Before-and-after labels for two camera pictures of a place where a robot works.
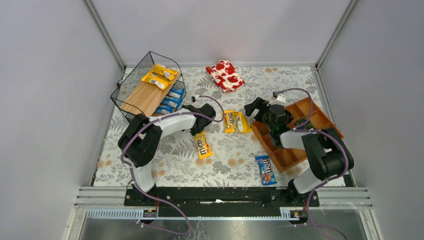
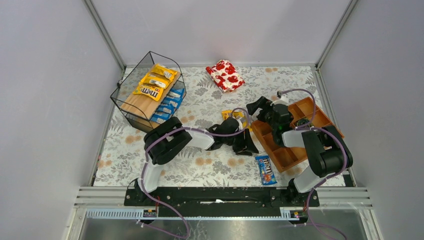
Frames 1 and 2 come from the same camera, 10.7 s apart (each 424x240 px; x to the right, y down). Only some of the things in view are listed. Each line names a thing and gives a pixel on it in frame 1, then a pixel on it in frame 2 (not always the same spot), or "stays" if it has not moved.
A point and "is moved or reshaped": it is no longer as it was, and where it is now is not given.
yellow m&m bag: [169, 73] stays
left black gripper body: [199, 125] to [241, 142]
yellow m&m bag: [204, 148] is moved or reshaped
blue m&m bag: [172, 102] stays
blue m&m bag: [164, 110] stays
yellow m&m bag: [242, 124] stays
